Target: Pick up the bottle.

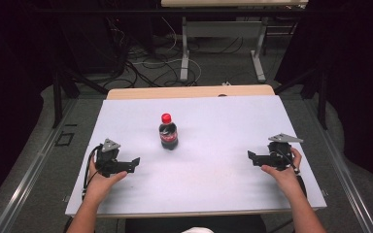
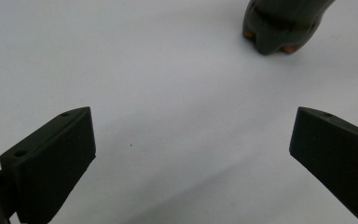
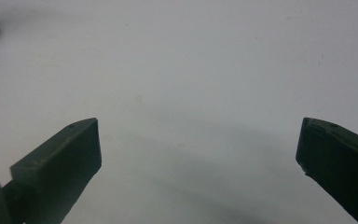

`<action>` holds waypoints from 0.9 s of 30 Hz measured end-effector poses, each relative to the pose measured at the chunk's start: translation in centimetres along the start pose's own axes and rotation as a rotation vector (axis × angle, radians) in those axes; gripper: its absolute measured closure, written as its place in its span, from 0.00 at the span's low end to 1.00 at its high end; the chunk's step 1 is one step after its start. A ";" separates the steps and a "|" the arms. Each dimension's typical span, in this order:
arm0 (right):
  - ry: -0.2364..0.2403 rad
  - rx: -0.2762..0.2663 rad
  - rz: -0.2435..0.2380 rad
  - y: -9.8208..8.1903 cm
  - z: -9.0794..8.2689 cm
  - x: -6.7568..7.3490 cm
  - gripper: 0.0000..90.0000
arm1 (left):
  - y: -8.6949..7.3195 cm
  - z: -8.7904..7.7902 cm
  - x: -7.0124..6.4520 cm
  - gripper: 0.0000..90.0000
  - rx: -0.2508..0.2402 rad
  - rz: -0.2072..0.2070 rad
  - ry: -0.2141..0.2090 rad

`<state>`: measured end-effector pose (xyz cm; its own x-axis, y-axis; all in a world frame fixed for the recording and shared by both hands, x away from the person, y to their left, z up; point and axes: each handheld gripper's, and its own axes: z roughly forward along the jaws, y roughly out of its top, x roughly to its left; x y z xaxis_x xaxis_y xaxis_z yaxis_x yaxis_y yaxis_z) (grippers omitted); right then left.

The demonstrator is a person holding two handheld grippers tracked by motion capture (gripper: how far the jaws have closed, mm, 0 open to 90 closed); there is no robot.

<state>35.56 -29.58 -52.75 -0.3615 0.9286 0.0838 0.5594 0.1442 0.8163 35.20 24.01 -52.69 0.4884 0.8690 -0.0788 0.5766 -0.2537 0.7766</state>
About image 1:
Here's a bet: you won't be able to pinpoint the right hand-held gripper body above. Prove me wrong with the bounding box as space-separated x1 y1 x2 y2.
265 132 304 172

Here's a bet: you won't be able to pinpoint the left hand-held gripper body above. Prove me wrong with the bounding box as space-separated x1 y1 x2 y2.
95 138 129 178

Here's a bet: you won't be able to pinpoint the black floor socket frame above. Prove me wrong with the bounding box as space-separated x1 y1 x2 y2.
54 131 76 148

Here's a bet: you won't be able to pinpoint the desk with white legs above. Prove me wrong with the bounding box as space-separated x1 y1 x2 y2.
160 0 309 83

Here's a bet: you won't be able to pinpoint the white table board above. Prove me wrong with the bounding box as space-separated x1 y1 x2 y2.
65 94 327 217

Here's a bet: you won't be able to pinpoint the light wooden table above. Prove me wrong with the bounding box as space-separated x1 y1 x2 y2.
106 84 276 101

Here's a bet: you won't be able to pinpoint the dark curtain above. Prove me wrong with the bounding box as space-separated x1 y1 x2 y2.
0 0 57 213
275 0 373 193

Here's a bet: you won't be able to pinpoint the black metal stand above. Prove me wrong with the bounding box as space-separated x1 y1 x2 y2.
51 64 110 129
273 64 328 131

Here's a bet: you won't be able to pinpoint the person's left hand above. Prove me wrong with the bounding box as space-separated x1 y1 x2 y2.
85 159 129 203

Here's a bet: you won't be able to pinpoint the person's right hand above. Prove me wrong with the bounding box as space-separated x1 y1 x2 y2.
260 148 303 195

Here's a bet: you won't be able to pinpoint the white floor cable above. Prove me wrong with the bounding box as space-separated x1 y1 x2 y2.
132 16 203 85

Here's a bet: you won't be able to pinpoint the metal floor rail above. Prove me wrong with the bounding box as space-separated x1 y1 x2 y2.
0 98 79 233
304 98 373 233

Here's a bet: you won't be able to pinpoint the black horizontal bar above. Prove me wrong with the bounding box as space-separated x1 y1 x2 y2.
35 8 338 15

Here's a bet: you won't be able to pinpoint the black floor cable bundle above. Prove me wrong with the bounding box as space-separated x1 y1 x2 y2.
103 16 205 89

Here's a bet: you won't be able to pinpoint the person's dark trousers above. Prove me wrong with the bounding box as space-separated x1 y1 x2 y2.
124 215 267 233

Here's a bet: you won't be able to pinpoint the dark cola bottle red label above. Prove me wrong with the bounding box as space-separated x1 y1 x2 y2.
158 121 180 151

